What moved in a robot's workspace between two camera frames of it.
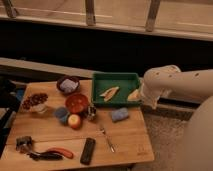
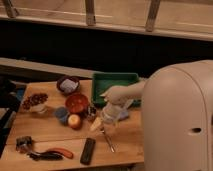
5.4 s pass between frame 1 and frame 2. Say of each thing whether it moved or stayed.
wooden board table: stayed
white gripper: moved
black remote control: stayed
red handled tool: stayed
